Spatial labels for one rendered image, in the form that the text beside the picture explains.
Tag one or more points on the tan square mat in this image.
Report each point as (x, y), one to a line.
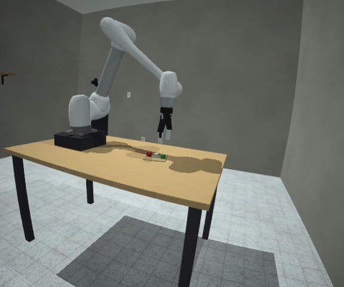
(155, 159)

